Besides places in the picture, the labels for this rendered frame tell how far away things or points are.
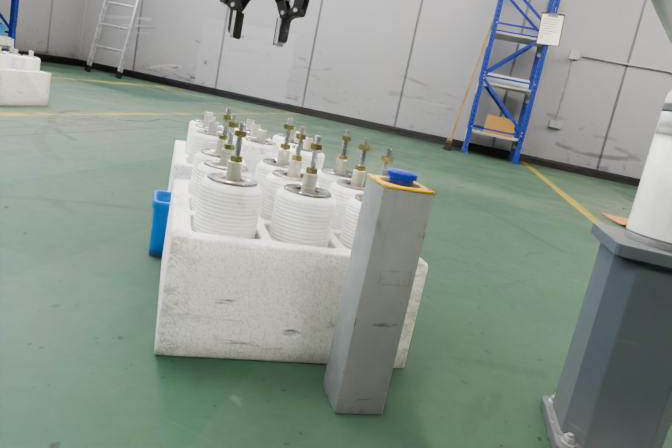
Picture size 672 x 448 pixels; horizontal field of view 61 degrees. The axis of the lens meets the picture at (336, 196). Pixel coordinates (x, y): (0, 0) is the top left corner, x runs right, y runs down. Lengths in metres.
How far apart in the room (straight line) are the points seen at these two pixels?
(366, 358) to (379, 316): 0.06
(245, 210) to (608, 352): 0.52
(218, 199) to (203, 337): 0.20
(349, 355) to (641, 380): 0.37
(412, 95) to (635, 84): 2.49
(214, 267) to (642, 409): 0.60
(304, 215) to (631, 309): 0.45
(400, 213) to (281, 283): 0.23
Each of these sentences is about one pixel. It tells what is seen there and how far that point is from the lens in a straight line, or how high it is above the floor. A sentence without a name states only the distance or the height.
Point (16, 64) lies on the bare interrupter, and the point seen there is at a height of 0.21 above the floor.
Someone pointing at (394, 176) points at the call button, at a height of 0.32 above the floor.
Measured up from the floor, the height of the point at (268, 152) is 0.23.
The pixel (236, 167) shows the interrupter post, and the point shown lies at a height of 0.27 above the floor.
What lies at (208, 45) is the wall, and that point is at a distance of 7.85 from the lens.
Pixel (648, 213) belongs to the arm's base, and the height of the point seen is 0.34.
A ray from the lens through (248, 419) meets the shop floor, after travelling 0.77.
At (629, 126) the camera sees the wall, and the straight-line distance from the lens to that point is 7.34.
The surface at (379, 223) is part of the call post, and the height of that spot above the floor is 0.26.
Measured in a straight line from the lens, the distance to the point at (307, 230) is 0.86.
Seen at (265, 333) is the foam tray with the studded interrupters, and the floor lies 0.05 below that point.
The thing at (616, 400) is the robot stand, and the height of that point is 0.10.
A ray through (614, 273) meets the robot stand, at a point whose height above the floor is 0.26.
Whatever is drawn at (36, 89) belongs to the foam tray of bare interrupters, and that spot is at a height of 0.09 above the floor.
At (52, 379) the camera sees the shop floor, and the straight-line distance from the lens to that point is 0.82.
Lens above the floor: 0.42
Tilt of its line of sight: 11 degrees down
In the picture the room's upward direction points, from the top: 12 degrees clockwise
